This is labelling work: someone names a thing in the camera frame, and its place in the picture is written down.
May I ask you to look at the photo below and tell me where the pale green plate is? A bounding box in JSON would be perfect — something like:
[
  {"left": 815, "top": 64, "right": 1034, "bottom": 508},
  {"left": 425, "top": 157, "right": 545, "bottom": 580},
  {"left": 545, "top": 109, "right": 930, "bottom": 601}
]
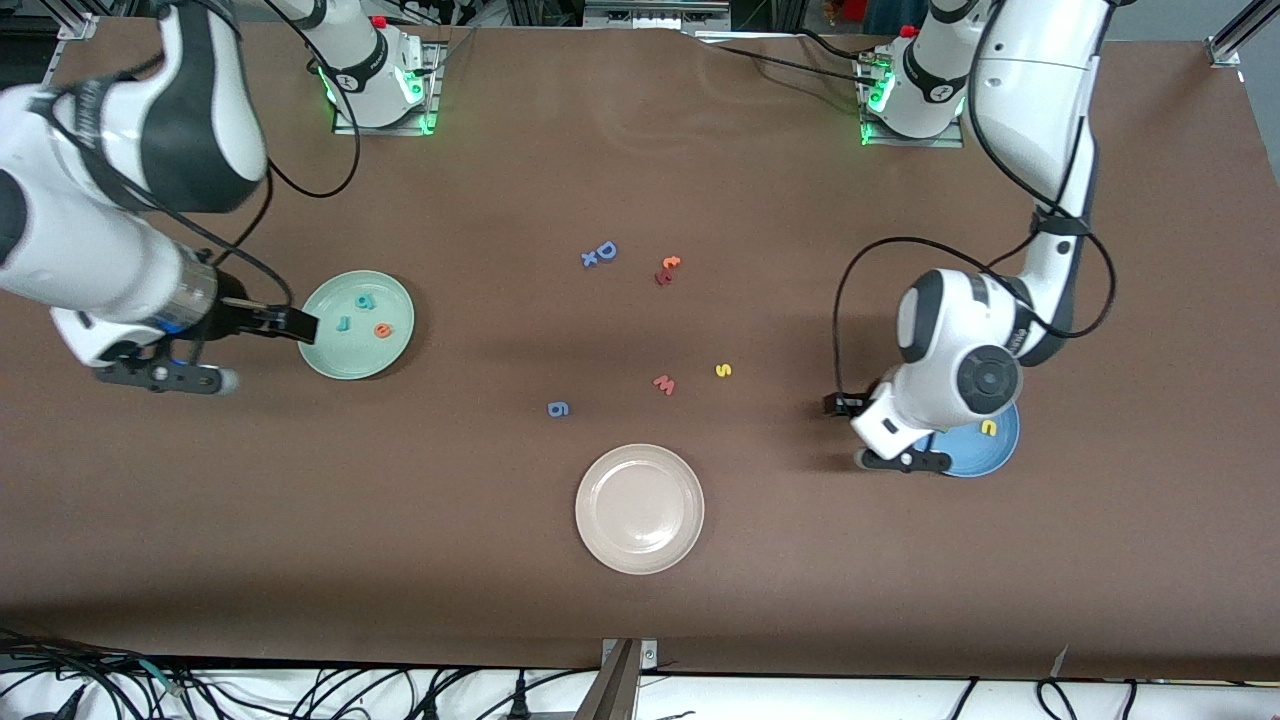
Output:
[{"left": 298, "top": 270, "right": 416, "bottom": 382}]

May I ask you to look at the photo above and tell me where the blue plate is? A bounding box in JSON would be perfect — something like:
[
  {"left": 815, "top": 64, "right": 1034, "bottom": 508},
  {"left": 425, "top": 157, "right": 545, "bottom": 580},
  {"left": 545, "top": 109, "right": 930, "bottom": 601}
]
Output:
[{"left": 912, "top": 400, "right": 1021, "bottom": 479}]

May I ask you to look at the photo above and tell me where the beige plate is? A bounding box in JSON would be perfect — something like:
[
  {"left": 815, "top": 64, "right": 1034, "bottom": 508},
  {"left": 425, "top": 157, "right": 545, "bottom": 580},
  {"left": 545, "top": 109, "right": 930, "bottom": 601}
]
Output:
[{"left": 574, "top": 443, "right": 706, "bottom": 576}]

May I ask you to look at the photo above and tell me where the person in blue jeans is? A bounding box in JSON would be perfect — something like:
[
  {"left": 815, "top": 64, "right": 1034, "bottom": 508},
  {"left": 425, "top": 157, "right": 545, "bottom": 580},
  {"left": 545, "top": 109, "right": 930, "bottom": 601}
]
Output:
[{"left": 865, "top": 0, "right": 931, "bottom": 36}]

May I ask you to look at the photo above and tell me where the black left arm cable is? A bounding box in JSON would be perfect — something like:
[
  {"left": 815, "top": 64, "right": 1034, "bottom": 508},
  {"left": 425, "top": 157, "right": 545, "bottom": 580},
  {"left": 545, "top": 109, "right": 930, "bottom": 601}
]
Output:
[{"left": 833, "top": 0, "right": 1117, "bottom": 411}]

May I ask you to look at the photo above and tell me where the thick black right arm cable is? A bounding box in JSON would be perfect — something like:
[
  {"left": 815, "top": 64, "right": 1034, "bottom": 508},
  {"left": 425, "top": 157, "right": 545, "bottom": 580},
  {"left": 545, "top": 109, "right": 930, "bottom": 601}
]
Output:
[{"left": 195, "top": 0, "right": 362, "bottom": 311}]

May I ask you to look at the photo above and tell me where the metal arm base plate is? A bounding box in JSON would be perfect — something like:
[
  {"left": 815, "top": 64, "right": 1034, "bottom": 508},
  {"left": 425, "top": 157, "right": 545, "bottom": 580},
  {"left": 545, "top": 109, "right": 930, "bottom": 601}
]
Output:
[
  {"left": 332, "top": 40, "right": 442, "bottom": 137},
  {"left": 858, "top": 55, "right": 967, "bottom": 150}
]

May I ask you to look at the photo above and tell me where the aluminium frame profile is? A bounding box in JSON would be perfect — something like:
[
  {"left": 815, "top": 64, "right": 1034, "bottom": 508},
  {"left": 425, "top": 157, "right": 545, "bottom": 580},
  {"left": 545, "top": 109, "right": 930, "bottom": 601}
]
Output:
[
  {"left": 55, "top": 0, "right": 101, "bottom": 41},
  {"left": 1205, "top": 0, "right": 1280, "bottom": 67}
]

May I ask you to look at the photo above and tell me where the black looped cable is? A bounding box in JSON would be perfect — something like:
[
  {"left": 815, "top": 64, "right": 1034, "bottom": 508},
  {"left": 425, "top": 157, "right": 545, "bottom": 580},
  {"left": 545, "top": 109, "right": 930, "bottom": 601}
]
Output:
[{"left": 1035, "top": 678, "right": 1079, "bottom": 720}]

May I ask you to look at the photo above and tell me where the black cable on table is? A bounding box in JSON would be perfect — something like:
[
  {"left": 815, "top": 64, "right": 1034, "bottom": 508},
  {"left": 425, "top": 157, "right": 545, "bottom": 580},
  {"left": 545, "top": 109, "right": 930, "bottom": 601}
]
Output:
[
  {"left": 700, "top": 42, "right": 886, "bottom": 91},
  {"left": 795, "top": 28, "right": 881, "bottom": 63}
]

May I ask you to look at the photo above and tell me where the aluminium mount bracket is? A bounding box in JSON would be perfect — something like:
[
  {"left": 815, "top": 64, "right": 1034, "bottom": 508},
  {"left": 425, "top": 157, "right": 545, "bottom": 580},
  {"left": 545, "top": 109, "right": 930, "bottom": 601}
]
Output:
[{"left": 575, "top": 638, "right": 659, "bottom": 720}]

